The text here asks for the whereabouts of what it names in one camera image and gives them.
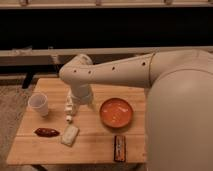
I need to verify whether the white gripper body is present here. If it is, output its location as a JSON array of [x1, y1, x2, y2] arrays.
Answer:
[[70, 84, 93, 103]]

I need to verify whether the orange ceramic bowl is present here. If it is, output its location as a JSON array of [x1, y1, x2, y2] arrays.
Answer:
[[99, 98, 133, 128]]

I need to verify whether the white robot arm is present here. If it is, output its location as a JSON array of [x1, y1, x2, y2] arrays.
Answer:
[[59, 49, 213, 171]]

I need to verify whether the white squeeze tube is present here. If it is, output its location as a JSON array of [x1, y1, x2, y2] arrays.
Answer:
[[64, 92, 78, 123]]

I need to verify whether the white wrapped packet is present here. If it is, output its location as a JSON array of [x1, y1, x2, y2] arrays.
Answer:
[[61, 124, 79, 146]]

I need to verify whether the clear plastic cup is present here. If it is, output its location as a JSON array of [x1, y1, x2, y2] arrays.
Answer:
[[28, 92, 49, 117]]

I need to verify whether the red snack packet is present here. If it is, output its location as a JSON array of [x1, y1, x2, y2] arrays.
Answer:
[[34, 128, 59, 137]]

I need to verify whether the dark chocolate bar wrapper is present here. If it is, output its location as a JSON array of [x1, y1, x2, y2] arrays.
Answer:
[[114, 135, 126, 162]]

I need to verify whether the long metal rail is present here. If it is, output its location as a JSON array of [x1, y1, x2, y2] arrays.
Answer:
[[0, 46, 213, 66]]

